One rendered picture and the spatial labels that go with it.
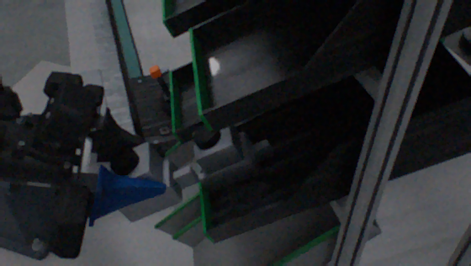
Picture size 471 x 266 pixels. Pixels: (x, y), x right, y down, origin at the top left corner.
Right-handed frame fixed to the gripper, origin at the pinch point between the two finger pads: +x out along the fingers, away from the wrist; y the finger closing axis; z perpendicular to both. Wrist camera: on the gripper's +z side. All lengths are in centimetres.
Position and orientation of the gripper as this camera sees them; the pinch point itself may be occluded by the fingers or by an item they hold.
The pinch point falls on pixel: (132, 167)
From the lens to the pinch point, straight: 49.3
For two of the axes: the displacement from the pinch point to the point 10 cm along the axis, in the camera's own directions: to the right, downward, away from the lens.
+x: 9.5, 1.6, 2.6
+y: -1.0, -6.2, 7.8
